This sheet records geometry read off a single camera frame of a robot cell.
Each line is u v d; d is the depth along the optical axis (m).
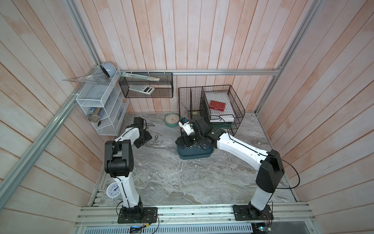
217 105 0.94
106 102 0.74
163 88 1.09
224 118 0.94
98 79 0.86
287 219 0.73
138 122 0.82
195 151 0.97
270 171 0.45
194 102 1.04
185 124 0.72
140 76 0.92
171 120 1.12
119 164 0.52
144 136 0.89
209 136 0.59
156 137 1.04
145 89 0.98
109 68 0.83
